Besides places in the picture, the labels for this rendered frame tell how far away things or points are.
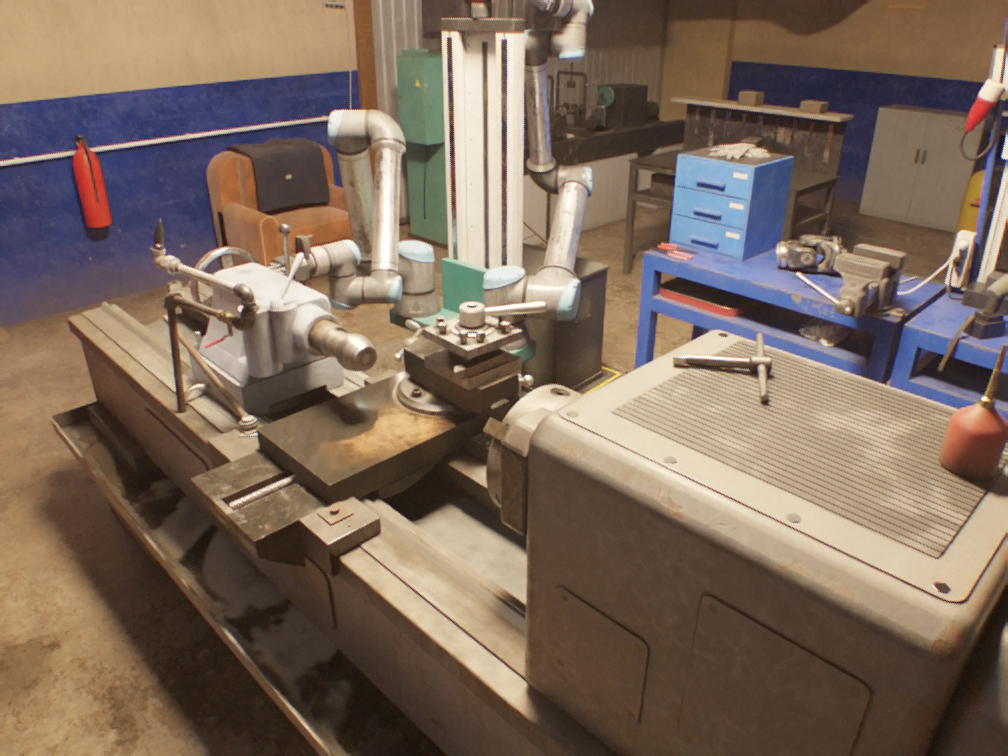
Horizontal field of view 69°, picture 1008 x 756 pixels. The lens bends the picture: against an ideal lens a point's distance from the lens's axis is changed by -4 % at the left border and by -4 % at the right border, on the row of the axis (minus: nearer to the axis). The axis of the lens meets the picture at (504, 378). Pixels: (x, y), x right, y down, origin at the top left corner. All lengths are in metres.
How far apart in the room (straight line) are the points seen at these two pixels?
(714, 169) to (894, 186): 4.86
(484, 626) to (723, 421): 0.61
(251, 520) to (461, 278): 1.62
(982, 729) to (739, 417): 0.44
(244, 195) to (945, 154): 5.93
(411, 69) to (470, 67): 3.03
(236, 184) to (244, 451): 3.98
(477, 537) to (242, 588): 0.75
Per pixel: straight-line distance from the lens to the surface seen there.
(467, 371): 1.69
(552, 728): 1.27
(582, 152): 6.60
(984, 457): 1.01
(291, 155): 5.64
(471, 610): 1.43
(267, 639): 2.06
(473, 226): 2.99
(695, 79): 9.25
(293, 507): 1.66
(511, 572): 1.67
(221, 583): 2.26
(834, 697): 0.90
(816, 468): 0.96
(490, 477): 1.31
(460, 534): 1.78
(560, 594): 1.10
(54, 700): 2.71
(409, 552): 1.56
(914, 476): 0.99
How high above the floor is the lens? 1.83
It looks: 27 degrees down
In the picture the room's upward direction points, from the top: straight up
